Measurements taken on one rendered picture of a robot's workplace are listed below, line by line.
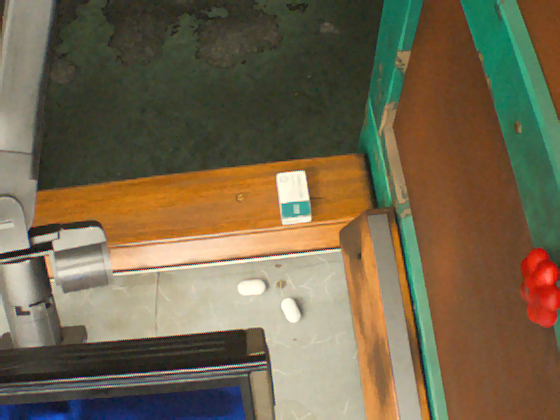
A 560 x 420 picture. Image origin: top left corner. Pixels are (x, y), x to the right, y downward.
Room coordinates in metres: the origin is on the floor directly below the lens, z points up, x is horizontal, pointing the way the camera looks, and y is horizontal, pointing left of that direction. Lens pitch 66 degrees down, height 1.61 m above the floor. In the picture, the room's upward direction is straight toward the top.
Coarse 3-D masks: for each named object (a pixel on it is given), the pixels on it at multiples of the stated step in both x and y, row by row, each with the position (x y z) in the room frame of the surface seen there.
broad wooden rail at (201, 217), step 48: (48, 192) 0.39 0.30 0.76; (96, 192) 0.39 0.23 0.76; (144, 192) 0.39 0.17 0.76; (192, 192) 0.39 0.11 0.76; (240, 192) 0.39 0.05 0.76; (336, 192) 0.39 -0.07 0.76; (144, 240) 0.33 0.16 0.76; (192, 240) 0.33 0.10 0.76; (240, 240) 0.33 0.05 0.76; (288, 240) 0.33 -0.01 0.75; (336, 240) 0.34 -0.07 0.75
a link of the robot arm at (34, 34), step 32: (32, 0) 0.46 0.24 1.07; (32, 32) 0.43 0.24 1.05; (0, 64) 0.41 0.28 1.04; (32, 64) 0.41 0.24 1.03; (0, 96) 0.38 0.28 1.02; (32, 96) 0.38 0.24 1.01; (0, 128) 0.35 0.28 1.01; (32, 128) 0.35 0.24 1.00; (0, 160) 0.32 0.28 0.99; (32, 160) 0.33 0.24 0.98; (0, 192) 0.29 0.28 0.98; (32, 192) 0.30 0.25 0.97
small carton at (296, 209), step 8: (280, 176) 0.40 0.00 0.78; (288, 176) 0.40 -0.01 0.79; (296, 176) 0.40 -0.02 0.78; (304, 176) 0.40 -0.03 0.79; (280, 184) 0.39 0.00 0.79; (288, 184) 0.39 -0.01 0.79; (296, 184) 0.39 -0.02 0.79; (304, 184) 0.39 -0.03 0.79; (280, 192) 0.38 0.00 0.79; (288, 192) 0.38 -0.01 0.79; (296, 192) 0.38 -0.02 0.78; (304, 192) 0.38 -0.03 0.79; (280, 200) 0.37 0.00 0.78; (288, 200) 0.37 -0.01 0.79; (296, 200) 0.37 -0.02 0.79; (304, 200) 0.37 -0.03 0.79; (280, 208) 0.37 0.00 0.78; (288, 208) 0.36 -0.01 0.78; (296, 208) 0.36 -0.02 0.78; (304, 208) 0.36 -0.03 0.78; (288, 216) 0.35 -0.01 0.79; (296, 216) 0.35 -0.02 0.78; (304, 216) 0.35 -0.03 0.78
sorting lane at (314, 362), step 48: (96, 288) 0.27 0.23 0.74; (144, 288) 0.27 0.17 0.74; (192, 288) 0.28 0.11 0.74; (288, 288) 0.28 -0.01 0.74; (336, 288) 0.28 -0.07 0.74; (0, 336) 0.20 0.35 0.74; (96, 336) 0.21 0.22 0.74; (144, 336) 0.21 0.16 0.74; (288, 336) 0.22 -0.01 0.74; (336, 336) 0.22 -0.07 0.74; (288, 384) 0.16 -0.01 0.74; (336, 384) 0.16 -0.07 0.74
